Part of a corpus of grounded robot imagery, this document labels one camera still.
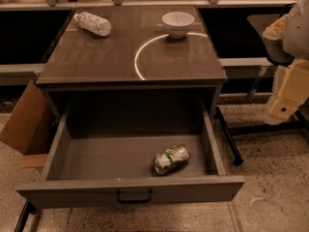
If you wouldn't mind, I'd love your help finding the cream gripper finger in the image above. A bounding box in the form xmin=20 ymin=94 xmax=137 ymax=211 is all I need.
xmin=263 ymin=14 xmax=288 ymax=41
xmin=265 ymin=59 xmax=309 ymax=125

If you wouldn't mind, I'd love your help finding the green 7up soda can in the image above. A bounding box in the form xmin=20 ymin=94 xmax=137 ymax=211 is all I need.
xmin=153 ymin=145 xmax=191 ymax=175

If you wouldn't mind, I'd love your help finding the grey cabinet with glossy top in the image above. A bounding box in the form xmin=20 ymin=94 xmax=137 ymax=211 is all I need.
xmin=37 ymin=5 xmax=227 ymax=113

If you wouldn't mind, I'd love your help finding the open grey drawer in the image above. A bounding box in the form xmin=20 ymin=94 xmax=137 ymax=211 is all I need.
xmin=17 ymin=95 xmax=244 ymax=208

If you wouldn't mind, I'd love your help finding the black metal table leg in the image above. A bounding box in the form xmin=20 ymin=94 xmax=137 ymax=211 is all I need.
xmin=215 ymin=107 xmax=243 ymax=165

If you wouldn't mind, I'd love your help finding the white ceramic bowl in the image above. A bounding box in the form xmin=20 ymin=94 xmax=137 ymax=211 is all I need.
xmin=162 ymin=12 xmax=195 ymax=39

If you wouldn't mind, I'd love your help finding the clear plastic water bottle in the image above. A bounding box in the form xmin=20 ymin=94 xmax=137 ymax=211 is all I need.
xmin=73 ymin=12 xmax=112 ymax=37

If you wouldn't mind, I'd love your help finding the brown cardboard box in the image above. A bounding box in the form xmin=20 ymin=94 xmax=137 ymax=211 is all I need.
xmin=0 ymin=81 xmax=55 ymax=168

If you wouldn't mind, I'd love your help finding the black drawer handle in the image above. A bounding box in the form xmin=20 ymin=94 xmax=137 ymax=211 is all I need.
xmin=116 ymin=189 xmax=153 ymax=205

